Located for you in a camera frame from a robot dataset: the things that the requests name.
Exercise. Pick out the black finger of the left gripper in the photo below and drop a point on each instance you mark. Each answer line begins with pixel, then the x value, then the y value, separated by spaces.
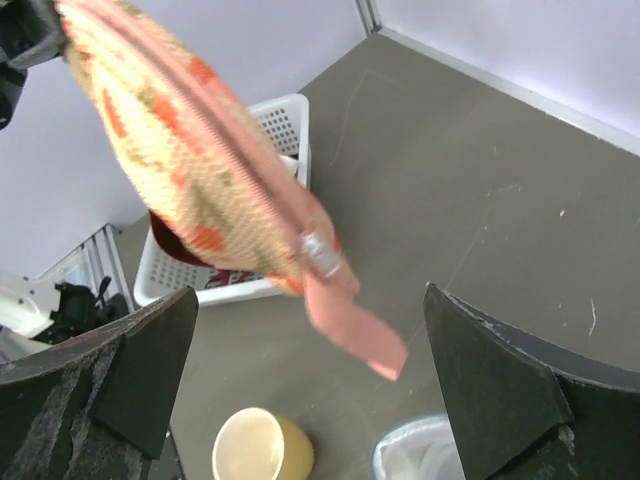
pixel 31 33

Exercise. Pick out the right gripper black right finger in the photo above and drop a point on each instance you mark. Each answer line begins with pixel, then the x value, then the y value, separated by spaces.
pixel 521 407

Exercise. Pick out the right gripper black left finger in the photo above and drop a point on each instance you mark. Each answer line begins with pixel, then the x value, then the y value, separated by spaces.
pixel 98 406

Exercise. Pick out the peach floral laundry bag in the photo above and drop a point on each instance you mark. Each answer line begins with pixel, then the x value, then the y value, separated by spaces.
pixel 203 165

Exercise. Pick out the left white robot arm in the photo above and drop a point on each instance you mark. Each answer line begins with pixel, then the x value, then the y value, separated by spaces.
pixel 87 289

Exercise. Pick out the white mesh laundry bag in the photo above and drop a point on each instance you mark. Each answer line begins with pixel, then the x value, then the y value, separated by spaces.
pixel 422 448

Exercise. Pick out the dark red bra in basket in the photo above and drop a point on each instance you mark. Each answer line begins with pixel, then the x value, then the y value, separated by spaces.
pixel 170 243

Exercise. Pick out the white plastic basket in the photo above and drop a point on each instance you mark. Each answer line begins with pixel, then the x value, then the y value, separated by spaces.
pixel 285 121

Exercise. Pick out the yellow mug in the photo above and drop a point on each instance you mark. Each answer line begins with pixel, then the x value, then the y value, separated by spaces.
pixel 255 444

